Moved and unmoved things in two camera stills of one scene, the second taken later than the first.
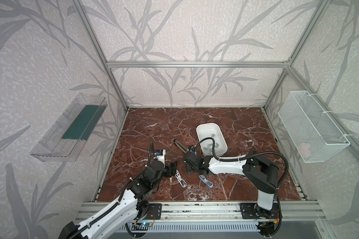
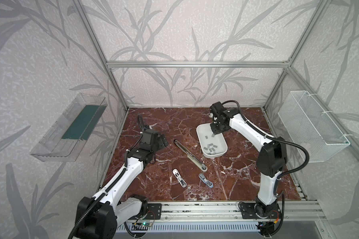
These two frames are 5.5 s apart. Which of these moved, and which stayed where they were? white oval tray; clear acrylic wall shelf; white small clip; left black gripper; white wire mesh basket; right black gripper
Moved: left black gripper; right black gripper
Stayed: white wire mesh basket; white oval tray; clear acrylic wall shelf; white small clip
